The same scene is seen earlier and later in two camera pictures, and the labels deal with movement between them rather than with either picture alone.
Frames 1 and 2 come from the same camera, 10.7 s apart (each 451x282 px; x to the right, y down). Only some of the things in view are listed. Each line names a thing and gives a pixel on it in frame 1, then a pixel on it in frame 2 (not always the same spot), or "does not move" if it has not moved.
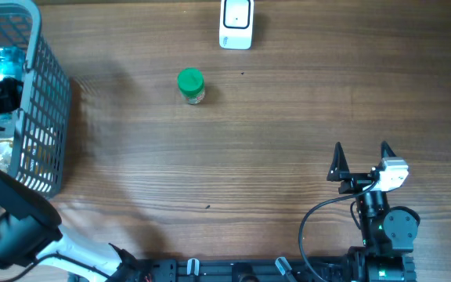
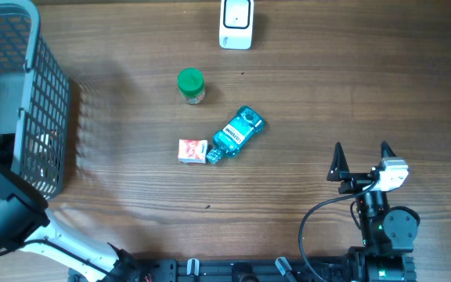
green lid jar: x=191 y=83 does not move
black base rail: x=296 y=269 does not move
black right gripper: x=340 y=171 does not move
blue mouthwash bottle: x=6 y=62 -> x=236 y=135
